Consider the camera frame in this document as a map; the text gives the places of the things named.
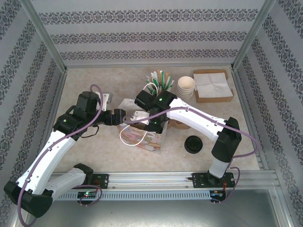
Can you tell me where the stack of white paper cups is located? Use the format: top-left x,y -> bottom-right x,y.
177,76 -> 196,100

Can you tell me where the aluminium frame bar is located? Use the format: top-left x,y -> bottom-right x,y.
233,70 -> 269,171
47,70 -> 69,119
65,63 -> 234,70

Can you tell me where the white paper napkin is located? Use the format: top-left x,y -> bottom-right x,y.
193,72 -> 228,86
196,81 -> 233,98

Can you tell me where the cartoon print paper bag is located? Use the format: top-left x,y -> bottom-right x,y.
116,82 -> 169,154

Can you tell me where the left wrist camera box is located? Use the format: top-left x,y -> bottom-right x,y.
100,91 -> 113,111

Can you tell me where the green white striped straw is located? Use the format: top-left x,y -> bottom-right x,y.
164,78 -> 175,92

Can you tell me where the brown cardboard napkin box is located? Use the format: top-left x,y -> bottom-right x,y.
193,69 -> 235,104

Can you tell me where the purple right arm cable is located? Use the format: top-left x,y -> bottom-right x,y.
122,106 -> 259,205

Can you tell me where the aluminium frame post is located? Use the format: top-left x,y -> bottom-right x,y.
230,0 -> 277,70
18,0 -> 68,73

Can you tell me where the white perforated cable tray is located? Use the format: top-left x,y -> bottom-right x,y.
55,189 -> 225,201

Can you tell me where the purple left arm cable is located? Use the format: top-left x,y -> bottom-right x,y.
18,84 -> 105,227

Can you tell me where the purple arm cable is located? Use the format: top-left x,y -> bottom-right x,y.
122,106 -> 259,205
18,84 -> 105,227

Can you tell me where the black lid on table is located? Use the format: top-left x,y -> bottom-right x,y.
184,134 -> 204,154

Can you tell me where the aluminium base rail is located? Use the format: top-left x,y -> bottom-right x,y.
51,172 -> 280,190

